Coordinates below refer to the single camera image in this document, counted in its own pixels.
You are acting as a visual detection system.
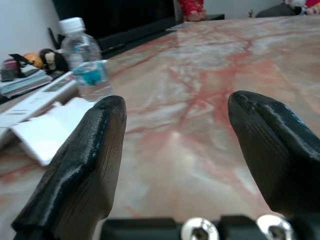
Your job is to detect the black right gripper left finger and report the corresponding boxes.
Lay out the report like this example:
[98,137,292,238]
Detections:
[11,95,127,240]

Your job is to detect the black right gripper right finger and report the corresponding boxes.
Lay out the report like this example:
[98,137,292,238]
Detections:
[228,90,320,219]

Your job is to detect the white folded paper box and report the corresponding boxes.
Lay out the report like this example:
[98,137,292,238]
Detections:
[0,96,97,167]

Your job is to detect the white remote control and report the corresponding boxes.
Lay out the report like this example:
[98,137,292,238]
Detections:
[0,71,79,127]

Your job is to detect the stack of papers and books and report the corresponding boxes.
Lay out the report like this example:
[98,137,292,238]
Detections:
[0,72,54,99]

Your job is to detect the dark brown monkey plush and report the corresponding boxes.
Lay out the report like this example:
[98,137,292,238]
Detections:
[38,48,70,74]

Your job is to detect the clear plastic water bottle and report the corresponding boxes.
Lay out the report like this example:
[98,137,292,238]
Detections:
[58,17,114,102]

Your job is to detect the orange round toy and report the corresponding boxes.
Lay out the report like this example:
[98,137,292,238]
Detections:
[24,52,42,69]

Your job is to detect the small grey box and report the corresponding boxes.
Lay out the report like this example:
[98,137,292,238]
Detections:
[0,68,15,82]

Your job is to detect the black phone stand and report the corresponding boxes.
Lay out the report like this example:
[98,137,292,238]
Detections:
[8,52,35,77]

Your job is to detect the dark grey chair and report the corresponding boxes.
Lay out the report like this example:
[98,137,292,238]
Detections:
[254,3,320,19]

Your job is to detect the white and pink plush toys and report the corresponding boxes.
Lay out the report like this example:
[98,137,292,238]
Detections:
[284,0,320,16]

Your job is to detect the black television screen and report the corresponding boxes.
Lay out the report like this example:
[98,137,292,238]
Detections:
[51,0,176,40]

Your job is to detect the red festive decoration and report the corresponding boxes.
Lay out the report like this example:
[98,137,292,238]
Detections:
[178,0,208,22]

